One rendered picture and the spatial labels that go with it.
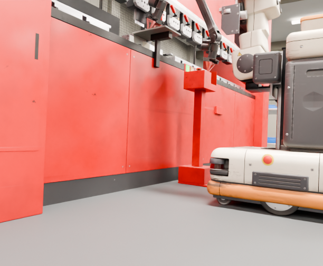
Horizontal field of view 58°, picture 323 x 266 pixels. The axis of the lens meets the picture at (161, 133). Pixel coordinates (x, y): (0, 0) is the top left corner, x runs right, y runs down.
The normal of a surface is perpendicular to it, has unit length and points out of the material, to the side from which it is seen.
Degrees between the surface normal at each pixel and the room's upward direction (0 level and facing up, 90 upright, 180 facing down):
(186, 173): 90
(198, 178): 90
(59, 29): 90
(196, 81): 90
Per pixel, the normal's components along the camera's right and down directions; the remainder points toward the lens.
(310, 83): -0.50, -0.03
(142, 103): 0.82, 0.03
